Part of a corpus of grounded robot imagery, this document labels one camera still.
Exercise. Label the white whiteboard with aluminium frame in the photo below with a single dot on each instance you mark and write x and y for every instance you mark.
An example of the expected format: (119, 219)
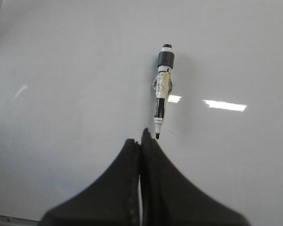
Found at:
(76, 82)

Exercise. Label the black white whiteboard marker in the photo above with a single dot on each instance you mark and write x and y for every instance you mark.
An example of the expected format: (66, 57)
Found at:
(162, 85)

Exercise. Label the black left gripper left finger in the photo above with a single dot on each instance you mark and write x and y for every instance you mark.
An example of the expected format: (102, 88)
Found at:
(111, 200)

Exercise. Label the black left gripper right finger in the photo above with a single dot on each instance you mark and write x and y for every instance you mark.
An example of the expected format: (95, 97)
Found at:
(170, 199)

